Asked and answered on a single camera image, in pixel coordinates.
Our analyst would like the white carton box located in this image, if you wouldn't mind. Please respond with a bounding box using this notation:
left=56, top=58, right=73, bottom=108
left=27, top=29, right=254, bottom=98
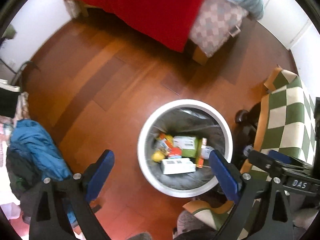
left=161, top=158, right=196, bottom=175

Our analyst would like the green cardboard box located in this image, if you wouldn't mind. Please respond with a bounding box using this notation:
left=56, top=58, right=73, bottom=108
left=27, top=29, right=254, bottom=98
left=173, top=136, right=199, bottom=158

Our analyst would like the yellow snack wrapper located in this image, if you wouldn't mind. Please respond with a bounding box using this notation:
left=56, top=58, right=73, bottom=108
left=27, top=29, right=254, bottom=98
left=151, top=151, right=166, bottom=163

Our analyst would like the blue white milk carton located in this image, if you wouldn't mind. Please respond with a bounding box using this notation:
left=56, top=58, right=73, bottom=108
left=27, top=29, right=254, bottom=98
left=195, top=138, right=214, bottom=168

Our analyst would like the orange fries snack bag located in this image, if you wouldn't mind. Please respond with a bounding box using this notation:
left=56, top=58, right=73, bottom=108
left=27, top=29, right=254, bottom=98
left=155, top=133, right=182, bottom=159

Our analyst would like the white round trash bin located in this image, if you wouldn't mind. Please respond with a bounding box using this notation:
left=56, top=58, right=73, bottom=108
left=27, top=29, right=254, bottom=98
left=137, top=99, right=233, bottom=198

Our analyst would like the green white checkered tablecloth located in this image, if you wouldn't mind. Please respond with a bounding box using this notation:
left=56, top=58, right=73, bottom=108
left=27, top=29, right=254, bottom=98
left=181, top=67, right=319, bottom=239

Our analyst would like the blue jacket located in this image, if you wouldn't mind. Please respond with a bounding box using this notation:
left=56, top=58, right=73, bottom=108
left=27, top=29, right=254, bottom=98
left=7, top=119, right=72, bottom=181

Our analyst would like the white door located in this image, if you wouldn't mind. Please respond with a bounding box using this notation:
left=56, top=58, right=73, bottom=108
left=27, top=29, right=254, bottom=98
left=258, top=0, right=319, bottom=50

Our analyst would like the checkered pink grey mattress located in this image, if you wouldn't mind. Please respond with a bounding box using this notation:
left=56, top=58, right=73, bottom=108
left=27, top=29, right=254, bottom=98
left=189, top=0, right=248, bottom=58

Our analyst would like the red bed sheet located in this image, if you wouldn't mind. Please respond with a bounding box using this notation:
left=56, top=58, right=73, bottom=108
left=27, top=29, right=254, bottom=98
left=76, top=0, right=204, bottom=52

